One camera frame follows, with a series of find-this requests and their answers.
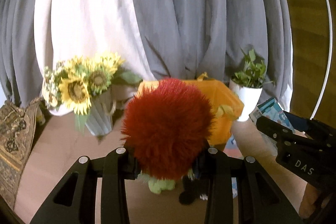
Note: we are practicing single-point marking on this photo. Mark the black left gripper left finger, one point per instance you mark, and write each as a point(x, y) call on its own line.
point(73, 199)

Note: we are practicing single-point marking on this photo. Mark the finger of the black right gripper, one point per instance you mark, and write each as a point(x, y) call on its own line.
point(276, 134)
point(309, 126)

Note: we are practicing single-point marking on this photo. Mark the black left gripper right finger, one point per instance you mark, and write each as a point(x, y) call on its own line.
point(260, 200)

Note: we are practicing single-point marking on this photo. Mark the blue cartoon tissue pack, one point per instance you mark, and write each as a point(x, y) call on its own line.
point(271, 110)

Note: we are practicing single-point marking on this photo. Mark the red furry plush toy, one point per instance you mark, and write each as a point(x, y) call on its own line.
point(160, 166)

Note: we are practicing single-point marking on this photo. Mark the person's right hand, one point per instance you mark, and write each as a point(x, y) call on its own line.
point(309, 201)

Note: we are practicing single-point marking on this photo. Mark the white ribbed plant pot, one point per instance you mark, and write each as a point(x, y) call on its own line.
point(248, 96)

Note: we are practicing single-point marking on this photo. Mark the green potted plant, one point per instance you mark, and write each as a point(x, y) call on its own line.
point(253, 74)

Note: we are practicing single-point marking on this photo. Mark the orange plastic crate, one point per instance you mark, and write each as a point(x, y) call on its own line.
point(223, 105)

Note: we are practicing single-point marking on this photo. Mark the grey ribbed vase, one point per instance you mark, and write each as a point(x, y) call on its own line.
point(99, 122)

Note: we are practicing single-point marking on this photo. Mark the sunflower bouquet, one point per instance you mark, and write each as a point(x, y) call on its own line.
point(78, 83)

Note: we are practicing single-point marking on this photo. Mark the grey curtain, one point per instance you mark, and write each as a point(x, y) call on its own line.
point(181, 39)

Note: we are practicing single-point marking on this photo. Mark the white sheer curtain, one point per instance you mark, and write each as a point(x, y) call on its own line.
point(64, 29)

